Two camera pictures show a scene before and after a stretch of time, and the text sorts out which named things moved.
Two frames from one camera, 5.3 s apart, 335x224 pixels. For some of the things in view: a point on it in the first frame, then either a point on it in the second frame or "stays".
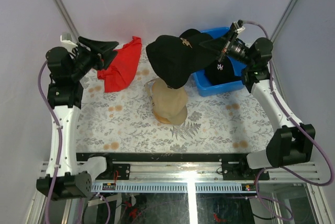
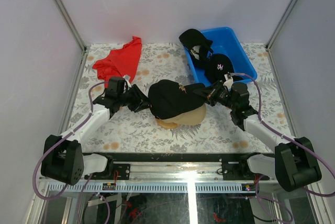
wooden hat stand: x=162 y=119 -> x=167 y=125
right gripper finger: x=221 y=45 -> x=205 y=91
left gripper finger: x=97 y=46 -> x=141 y=94
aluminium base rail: x=196 y=172 stays
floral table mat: x=123 y=122 stays
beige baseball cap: x=169 y=104 -> x=188 y=118
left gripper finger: x=107 y=58 -> x=143 y=105
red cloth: x=119 y=73 stays
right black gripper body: x=238 y=52 -> x=219 y=95
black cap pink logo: x=221 y=71 stays
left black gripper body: x=86 y=60 -> x=128 y=97
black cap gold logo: x=175 y=59 -> x=168 y=98
